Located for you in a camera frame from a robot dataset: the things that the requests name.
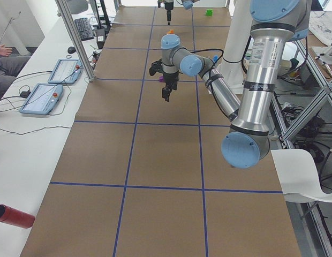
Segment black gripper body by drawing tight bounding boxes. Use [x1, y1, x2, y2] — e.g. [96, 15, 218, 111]
[163, 71, 179, 89]
[164, 0, 173, 11]

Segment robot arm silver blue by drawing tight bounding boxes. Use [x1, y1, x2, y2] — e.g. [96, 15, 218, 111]
[149, 1, 311, 169]
[163, 0, 198, 11]

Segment green block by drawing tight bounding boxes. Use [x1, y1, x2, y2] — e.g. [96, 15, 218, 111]
[205, 9, 213, 17]

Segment black power adapter box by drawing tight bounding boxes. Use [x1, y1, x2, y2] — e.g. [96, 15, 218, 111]
[95, 28, 106, 49]

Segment black keyboard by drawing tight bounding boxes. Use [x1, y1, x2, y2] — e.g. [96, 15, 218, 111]
[74, 18, 94, 41]

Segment teach pendant far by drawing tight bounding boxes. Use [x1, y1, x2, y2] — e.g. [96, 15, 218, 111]
[48, 59, 82, 84]

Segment teach pendant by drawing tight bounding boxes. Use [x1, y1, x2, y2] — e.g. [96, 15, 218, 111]
[48, 59, 82, 84]
[19, 83, 63, 115]

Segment black computer mouse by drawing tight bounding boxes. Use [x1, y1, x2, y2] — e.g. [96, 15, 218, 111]
[67, 47, 76, 54]

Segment teach pendant near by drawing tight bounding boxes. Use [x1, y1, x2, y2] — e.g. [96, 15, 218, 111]
[19, 83, 63, 115]

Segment seated person grey trousers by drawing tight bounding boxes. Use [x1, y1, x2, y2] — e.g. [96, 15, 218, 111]
[0, 44, 30, 99]

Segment red cylinder tube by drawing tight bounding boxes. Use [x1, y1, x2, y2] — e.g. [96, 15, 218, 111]
[0, 205, 35, 229]

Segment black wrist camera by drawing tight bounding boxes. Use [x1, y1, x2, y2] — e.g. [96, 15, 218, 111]
[149, 59, 163, 76]

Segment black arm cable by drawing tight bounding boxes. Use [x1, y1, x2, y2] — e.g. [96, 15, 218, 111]
[192, 48, 224, 65]

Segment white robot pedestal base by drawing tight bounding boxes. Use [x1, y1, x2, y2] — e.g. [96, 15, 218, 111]
[217, 0, 252, 94]

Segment aluminium frame post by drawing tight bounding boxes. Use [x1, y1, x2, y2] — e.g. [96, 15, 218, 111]
[55, 0, 95, 82]

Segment aluminium frame truss right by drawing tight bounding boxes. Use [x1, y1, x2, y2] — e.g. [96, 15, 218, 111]
[271, 35, 332, 256]

